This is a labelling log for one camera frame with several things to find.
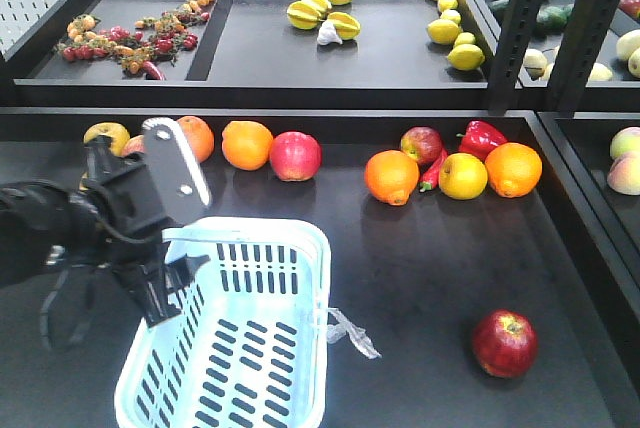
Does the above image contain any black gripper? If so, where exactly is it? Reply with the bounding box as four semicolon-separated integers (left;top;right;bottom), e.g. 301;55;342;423
80;117;212;328

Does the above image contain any light blue plastic basket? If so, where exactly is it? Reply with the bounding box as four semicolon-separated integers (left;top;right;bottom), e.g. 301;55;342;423
114;217;331;427

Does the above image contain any dark red apple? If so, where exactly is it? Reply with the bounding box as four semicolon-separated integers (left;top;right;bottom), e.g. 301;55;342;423
471;309;538;379

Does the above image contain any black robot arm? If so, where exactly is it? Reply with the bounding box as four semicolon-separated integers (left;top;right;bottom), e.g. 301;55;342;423
1;117;211;350

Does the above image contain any small pink red apple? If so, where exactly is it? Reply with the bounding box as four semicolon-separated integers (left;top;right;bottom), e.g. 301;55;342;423
120;135;145;157

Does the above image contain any orange in back row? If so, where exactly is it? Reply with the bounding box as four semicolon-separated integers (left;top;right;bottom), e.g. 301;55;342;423
177;115;215;163

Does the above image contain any yellow apple back left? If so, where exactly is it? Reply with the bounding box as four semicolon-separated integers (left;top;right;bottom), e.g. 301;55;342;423
83;122;131;156

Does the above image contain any large red apple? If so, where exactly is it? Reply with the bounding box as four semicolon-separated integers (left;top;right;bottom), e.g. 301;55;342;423
269;131;322;182

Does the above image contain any clear plastic bag strip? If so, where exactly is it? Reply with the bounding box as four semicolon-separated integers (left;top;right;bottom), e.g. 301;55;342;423
326;307;382;360

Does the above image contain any cherry tomato vine bunch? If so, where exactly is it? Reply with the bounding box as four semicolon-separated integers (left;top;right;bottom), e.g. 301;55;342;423
53;0;217;81

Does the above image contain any orange with green stem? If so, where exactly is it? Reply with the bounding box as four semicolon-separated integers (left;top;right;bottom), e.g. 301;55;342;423
364;150;420;206

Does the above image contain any white garlic bulb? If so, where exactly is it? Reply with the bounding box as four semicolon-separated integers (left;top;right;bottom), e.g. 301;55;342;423
316;20;343;46

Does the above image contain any yellow starfruit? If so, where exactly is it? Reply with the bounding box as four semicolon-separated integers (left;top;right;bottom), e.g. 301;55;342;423
286;0;323;30

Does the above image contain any red chili pepper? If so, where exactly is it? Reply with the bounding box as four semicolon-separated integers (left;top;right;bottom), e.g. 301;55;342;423
418;148;448;193

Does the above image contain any red yellow apple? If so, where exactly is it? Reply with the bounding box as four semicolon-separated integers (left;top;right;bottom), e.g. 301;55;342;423
400;126;443;166

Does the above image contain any black wooden produce display stand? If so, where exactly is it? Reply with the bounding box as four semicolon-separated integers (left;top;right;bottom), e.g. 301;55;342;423
1;0;639;427

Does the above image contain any red bell pepper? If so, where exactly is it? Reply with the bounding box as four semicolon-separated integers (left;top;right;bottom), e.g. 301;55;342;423
458;120;508;161

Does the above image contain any large yellow lemon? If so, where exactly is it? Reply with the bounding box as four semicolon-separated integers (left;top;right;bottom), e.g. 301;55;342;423
426;19;461;46

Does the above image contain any front pale peach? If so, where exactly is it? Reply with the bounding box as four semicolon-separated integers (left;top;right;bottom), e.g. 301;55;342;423
606;151;640;196

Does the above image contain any pale peach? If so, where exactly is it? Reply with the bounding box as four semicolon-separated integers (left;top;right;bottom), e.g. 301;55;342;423
609;126;640;160
606;151;640;196

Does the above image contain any rear pale peach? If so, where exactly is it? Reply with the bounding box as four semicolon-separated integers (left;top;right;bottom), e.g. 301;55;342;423
609;126;640;160

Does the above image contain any black perforated upright post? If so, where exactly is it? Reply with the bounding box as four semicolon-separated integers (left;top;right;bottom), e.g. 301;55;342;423
486;0;543;116

